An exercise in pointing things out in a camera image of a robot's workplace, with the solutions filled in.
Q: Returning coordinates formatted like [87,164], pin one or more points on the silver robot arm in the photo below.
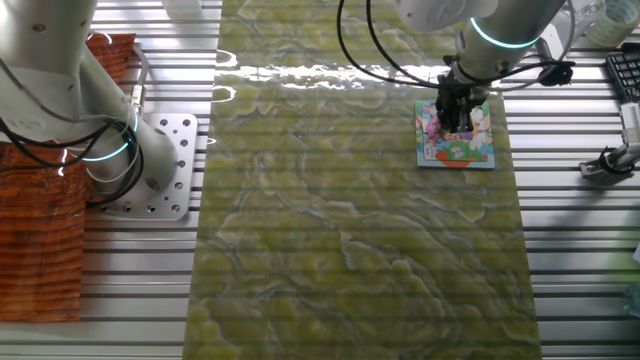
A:
[100,115]

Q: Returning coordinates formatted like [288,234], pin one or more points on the pink blue white puzzle piece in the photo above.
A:
[431,127]

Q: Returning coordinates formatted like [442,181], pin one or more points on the clear glass cup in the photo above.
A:
[587,17]

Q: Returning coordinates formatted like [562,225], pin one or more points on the brown wood grain sheet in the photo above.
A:
[40,240]

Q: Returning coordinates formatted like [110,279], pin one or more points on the black keyboard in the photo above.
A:
[627,72]

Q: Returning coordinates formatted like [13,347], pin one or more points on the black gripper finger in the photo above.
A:
[447,122]
[465,120]

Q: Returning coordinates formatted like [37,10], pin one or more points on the clear tape roll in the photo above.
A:
[617,20]

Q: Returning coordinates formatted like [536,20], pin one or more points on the green marble pattern mat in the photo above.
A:
[325,225]

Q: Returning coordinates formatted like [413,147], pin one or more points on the white block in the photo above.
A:
[180,5]

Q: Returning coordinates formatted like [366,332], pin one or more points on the butterfly girl puzzle board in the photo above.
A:
[470,150]

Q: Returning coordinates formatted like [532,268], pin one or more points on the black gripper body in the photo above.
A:
[460,95]

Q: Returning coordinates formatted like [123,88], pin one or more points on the silver depth camera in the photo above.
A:
[631,122]

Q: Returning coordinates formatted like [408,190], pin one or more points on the silver robot mounting plate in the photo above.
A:
[182,150]

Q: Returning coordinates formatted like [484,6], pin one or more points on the white paper card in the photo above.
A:
[636,254]

